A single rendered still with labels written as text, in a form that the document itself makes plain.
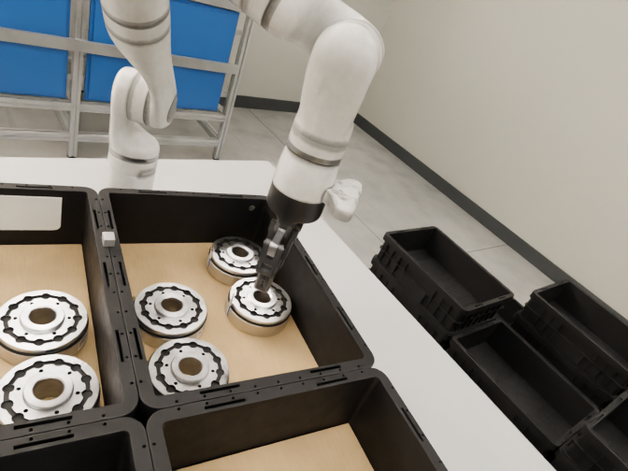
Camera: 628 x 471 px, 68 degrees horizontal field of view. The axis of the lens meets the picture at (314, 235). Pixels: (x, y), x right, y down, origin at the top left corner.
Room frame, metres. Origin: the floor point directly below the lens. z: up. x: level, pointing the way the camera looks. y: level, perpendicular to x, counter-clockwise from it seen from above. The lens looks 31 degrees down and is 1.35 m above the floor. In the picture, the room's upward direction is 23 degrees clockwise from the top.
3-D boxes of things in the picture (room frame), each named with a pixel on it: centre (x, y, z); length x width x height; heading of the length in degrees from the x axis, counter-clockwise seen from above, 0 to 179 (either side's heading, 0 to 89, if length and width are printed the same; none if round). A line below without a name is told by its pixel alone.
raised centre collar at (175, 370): (0.39, 0.08, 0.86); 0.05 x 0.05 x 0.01
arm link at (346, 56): (0.52, 0.04, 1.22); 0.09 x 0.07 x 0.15; 178
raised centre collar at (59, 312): (0.37, 0.27, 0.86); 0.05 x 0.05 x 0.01
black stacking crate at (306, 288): (0.52, 0.10, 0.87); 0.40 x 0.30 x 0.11; 39
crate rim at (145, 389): (0.52, 0.10, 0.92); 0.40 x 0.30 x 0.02; 39
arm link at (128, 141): (0.79, 0.39, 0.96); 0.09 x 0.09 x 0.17; 9
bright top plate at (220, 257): (0.65, 0.11, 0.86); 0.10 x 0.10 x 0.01
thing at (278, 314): (0.56, 0.04, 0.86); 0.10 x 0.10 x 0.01
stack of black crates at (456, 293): (1.42, -0.47, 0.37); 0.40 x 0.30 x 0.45; 47
